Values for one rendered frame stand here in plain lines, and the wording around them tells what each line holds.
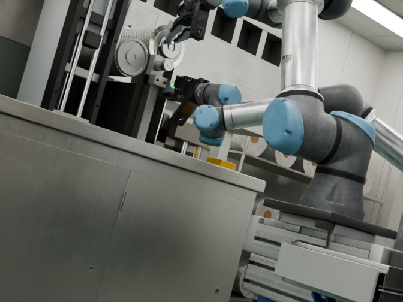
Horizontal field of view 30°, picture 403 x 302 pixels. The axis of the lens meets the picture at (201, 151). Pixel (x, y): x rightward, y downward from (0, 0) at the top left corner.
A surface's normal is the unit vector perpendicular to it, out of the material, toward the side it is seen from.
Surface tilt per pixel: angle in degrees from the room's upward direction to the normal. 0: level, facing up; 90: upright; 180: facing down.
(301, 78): 69
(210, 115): 90
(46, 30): 90
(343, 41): 90
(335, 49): 90
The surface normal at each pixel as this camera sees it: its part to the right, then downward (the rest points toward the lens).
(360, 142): 0.39, 0.00
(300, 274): -0.78, -0.26
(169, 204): 0.64, 0.11
